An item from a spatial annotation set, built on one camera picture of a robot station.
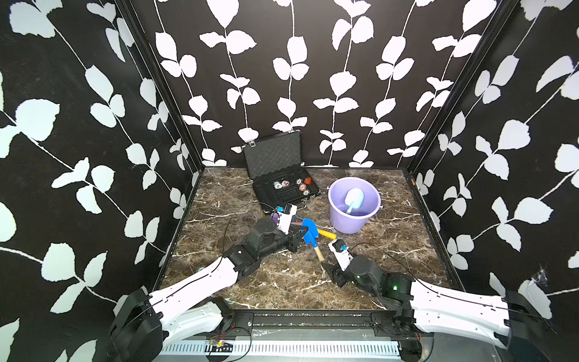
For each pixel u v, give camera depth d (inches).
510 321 16.8
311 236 29.6
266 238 22.2
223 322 25.2
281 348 27.6
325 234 37.6
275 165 44.0
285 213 25.6
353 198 38.4
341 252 25.7
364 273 22.0
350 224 36.5
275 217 25.5
